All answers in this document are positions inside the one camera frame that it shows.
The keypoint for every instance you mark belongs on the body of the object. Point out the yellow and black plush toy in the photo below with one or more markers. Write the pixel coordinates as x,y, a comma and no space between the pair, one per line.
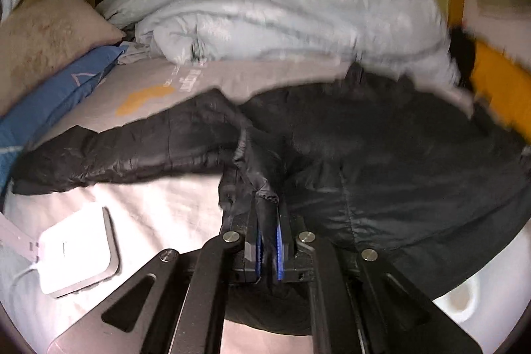
502,84

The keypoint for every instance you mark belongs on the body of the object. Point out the beige pillow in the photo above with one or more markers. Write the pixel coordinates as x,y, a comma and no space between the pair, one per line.
41,43

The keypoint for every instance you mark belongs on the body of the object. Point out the blue pillow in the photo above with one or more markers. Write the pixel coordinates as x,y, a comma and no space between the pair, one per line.
49,97

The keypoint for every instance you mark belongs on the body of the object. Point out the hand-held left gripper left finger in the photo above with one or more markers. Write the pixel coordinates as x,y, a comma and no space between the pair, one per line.
258,254

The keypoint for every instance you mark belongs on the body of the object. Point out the black puffer jacket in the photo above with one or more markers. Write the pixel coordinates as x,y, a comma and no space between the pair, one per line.
373,155

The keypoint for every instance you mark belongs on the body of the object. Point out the white flat device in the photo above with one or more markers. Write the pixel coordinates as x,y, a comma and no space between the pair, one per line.
74,250

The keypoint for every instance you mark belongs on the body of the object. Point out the light blue duvet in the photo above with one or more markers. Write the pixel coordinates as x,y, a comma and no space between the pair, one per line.
269,18

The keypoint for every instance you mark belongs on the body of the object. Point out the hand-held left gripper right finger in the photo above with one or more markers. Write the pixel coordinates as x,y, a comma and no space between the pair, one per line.
279,250

